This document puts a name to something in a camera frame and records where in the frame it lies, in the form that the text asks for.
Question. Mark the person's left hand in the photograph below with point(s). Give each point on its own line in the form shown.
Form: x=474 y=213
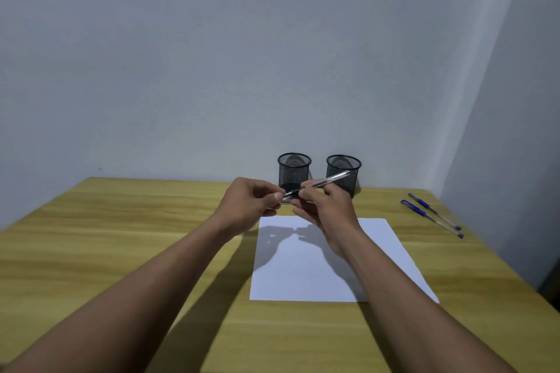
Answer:
x=245 y=206

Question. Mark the person's right hand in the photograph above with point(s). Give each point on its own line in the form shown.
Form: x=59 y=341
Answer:
x=334 y=215

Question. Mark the black pen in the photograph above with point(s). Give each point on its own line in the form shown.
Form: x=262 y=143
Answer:
x=337 y=178

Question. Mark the black mesh pen cup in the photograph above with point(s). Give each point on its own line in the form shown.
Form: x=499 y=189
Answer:
x=294 y=171
x=343 y=165

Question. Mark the blue pen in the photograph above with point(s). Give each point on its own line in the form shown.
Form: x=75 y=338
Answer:
x=413 y=207
x=420 y=201

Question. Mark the white paper sheet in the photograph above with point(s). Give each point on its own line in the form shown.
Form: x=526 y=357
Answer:
x=297 y=285

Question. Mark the person's right forearm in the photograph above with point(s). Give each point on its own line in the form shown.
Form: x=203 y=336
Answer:
x=415 y=311

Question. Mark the person's left forearm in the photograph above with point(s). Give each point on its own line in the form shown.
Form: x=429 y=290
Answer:
x=122 y=298

